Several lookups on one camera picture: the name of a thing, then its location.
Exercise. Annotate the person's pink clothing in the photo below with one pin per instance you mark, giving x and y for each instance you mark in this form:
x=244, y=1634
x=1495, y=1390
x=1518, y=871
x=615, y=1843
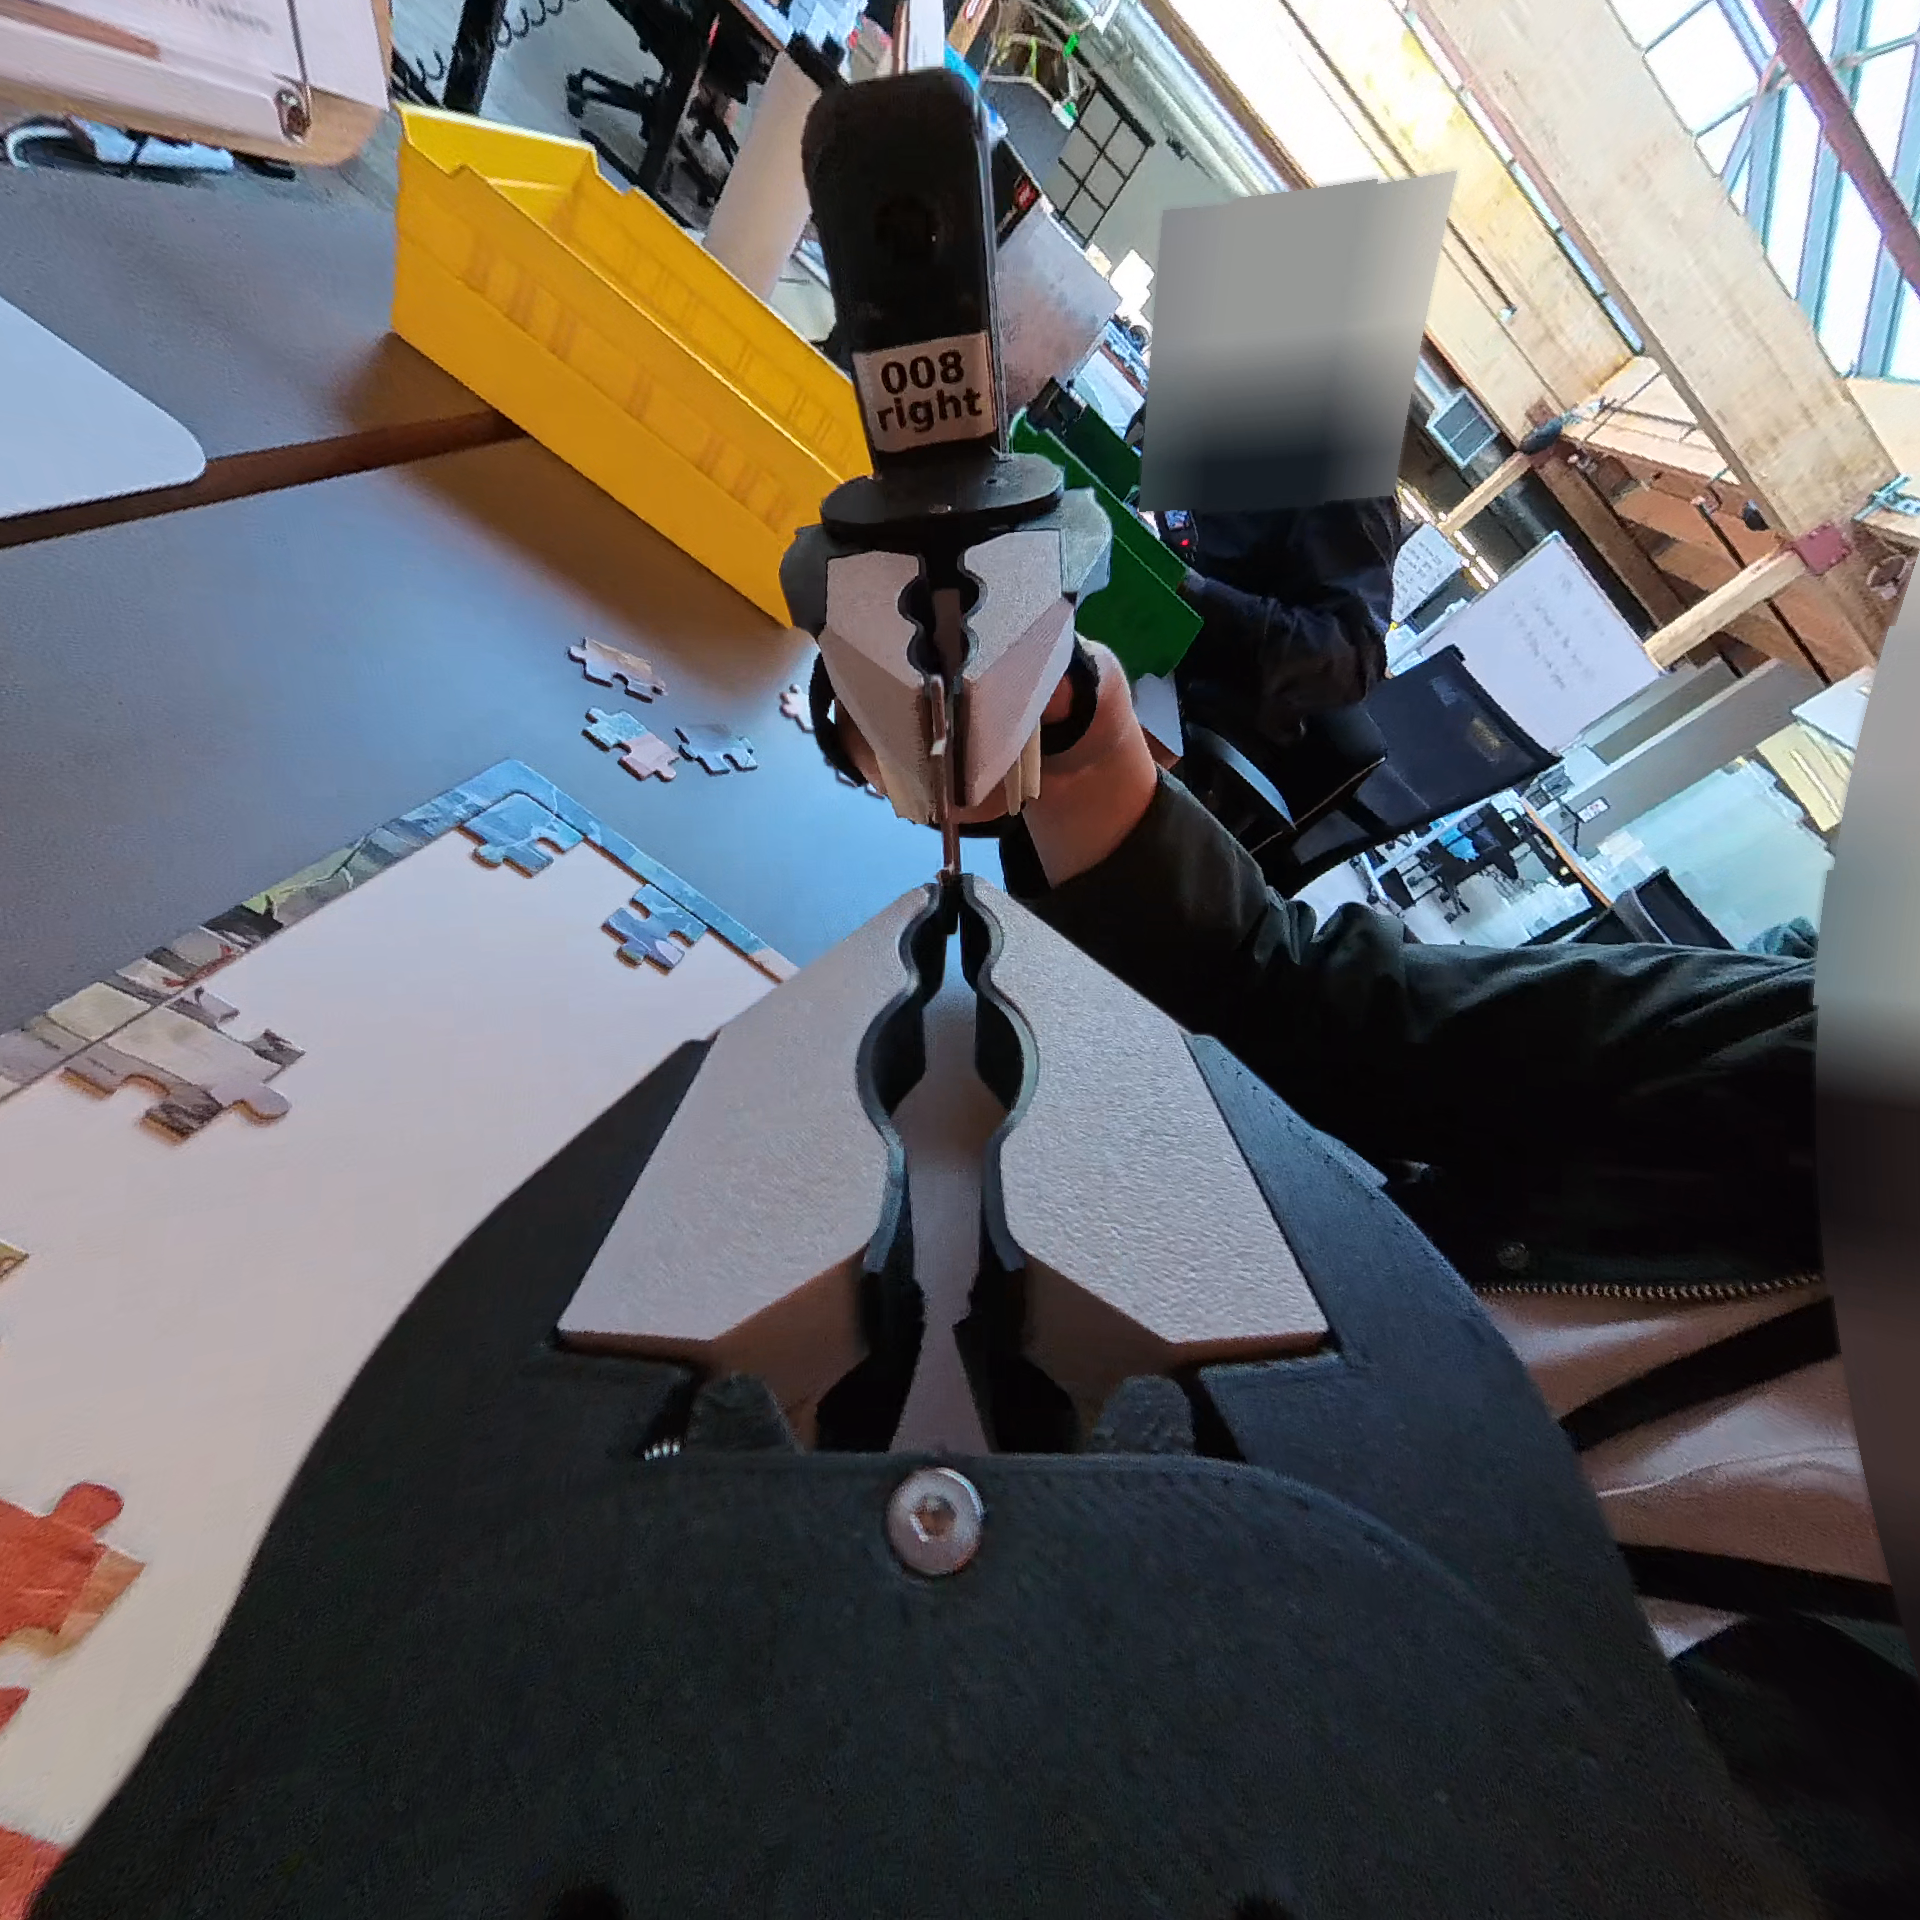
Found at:
x=1648, y=1501

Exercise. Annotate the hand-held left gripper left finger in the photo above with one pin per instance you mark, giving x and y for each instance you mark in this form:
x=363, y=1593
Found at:
x=750, y=1170

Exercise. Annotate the person's right forearm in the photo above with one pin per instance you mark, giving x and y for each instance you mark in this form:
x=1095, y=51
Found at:
x=1350, y=1020

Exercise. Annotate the puzzle frame tray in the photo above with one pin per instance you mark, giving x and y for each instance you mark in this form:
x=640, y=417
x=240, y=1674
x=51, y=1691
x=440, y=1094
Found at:
x=374, y=1201

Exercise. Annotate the window air conditioner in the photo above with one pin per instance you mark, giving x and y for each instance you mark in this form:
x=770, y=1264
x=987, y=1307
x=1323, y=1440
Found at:
x=1463, y=425

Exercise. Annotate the person's dark clothing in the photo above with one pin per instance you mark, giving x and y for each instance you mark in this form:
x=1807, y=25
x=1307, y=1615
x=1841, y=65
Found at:
x=1800, y=1770

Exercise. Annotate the brown puzzle piece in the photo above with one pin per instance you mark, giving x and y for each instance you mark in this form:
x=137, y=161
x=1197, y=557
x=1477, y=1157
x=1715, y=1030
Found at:
x=948, y=857

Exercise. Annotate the metal page holder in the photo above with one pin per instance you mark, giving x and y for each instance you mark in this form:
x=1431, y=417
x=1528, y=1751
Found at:
x=294, y=111

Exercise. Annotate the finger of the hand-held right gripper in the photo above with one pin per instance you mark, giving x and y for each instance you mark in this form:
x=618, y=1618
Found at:
x=1020, y=643
x=877, y=675

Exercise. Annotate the teal grey puzzle piece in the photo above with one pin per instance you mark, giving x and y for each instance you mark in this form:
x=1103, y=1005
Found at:
x=523, y=831

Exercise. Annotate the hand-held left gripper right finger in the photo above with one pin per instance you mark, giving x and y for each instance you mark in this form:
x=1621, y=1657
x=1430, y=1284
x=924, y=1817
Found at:
x=1155, y=1184

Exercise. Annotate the person's right hand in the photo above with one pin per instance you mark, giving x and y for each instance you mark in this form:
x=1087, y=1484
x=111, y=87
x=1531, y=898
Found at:
x=1103, y=795

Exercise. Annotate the black office chair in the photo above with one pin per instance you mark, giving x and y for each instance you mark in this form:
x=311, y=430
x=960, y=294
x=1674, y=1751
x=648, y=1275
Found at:
x=660, y=88
x=1441, y=720

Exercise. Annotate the green plastic bin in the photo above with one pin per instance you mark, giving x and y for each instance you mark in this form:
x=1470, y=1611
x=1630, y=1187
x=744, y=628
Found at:
x=1141, y=601

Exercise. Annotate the purple puzzle piece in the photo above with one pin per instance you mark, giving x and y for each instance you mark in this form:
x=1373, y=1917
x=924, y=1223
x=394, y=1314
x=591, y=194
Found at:
x=651, y=928

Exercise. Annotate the yellow plastic bin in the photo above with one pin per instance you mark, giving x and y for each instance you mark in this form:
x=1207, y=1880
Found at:
x=600, y=343

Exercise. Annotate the whiteboard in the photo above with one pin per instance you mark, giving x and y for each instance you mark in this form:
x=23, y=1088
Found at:
x=1544, y=643

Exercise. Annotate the printed instruction sheet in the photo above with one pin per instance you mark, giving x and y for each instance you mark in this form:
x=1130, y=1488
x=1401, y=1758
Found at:
x=150, y=37

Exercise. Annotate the pastel puzzle piece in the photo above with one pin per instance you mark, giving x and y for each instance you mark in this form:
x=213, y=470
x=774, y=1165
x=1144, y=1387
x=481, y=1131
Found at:
x=718, y=748
x=795, y=710
x=615, y=665
x=637, y=745

